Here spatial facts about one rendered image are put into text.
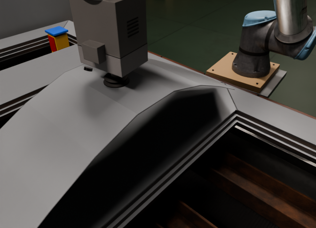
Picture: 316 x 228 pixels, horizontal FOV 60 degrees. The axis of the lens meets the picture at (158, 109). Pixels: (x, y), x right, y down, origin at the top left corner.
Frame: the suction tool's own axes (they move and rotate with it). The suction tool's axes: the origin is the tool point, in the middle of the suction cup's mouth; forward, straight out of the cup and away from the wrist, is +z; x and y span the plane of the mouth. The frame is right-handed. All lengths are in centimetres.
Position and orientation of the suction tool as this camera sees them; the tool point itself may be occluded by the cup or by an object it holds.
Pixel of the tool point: (117, 87)
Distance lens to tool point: 46.3
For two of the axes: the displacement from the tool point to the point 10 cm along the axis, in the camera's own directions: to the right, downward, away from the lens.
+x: 5.6, -5.0, 6.6
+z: 0.0, 8.0, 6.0
